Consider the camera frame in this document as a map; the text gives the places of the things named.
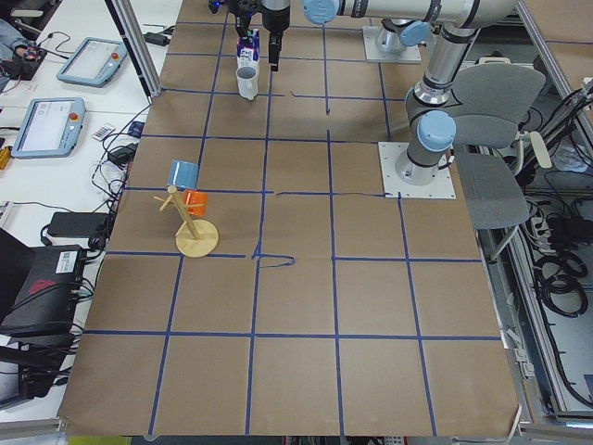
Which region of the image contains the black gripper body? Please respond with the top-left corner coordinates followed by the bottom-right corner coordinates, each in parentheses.
top-left (226, 0), bottom-right (259, 29)
top-left (263, 8), bottom-right (290, 71)

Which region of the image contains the blue white milk carton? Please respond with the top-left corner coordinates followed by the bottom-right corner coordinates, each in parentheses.
top-left (236, 29), bottom-right (260, 70)

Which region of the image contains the white mug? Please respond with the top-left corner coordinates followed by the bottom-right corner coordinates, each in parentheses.
top-left (235, 66), bottom-right (259, 100)

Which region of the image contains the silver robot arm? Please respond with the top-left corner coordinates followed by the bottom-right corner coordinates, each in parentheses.
top-left (260, 0), bottom-right (291, 71)
top-left (225, 0), bottom-right (517, 109)

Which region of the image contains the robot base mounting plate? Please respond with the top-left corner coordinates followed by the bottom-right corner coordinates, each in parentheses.
top-left (378, 142), bottom-right (456, 199)

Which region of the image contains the upper teach pendant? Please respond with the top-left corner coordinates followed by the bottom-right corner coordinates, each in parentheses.
top-left (57, 37), bottom-right (128, 87)

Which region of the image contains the teach pendant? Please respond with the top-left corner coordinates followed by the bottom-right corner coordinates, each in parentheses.
top-left (57, 37), bottom-right (128, 87)
top-left (11, 97), bottom-right (86, 159)

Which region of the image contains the blue mug on tree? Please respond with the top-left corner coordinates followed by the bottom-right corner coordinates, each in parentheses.
top-left (167, 159), bottom-right (199, 189)

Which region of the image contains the small remote control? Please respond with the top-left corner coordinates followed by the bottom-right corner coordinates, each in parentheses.
top-left (92, 123), bottom-right (116, 142)

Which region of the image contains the orange mug on tree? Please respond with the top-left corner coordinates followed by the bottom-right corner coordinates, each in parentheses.
top-left (183, 189), bottom-right (208, 217)

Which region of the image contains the lower teach pendant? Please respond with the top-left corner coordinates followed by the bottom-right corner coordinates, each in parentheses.
top-left (11, 97), bottom-right (86, 159)

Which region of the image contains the grey plastic chair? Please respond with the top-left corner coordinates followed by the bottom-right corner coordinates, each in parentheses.
top-left (448, 62), bottom-right (546, 230)

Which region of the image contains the wooden mug tree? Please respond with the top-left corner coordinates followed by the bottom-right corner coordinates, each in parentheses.
top-left (155, 185), bottom-right (220, 258)

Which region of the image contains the black power adapter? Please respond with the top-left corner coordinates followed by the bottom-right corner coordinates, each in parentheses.
top-left (46, 212), bottom-right (107, 238)

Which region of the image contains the black computer case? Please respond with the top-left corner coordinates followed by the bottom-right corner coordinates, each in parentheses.
top-left (1, 230), bottom-right (90, 337)

